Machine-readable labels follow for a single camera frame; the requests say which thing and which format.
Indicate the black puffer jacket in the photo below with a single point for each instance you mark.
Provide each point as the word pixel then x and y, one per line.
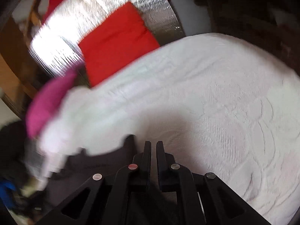
pixel 13 145

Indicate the silver foil insulation board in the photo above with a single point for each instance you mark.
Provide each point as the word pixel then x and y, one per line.
pixel 93 9

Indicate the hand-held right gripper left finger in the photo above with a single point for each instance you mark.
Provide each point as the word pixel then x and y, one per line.
pixel 147 160

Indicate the blue jacket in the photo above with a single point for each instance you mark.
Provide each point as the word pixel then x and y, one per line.
pixel 5 189

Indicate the pink pillow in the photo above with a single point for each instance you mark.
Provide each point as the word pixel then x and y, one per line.
pixel 46 107

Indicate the white textured blanket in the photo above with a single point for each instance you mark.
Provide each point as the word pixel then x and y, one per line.
pixel 211 98

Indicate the red pillow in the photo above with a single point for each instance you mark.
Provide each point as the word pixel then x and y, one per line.
pixel 117 44

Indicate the dark navy puffer jacket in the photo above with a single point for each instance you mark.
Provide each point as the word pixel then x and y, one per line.
pixel 98 163

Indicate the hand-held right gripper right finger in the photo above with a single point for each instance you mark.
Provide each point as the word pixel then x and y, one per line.
pixel 160 160

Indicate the wooden cabinet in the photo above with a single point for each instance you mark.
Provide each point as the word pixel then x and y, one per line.
pixel 11 70

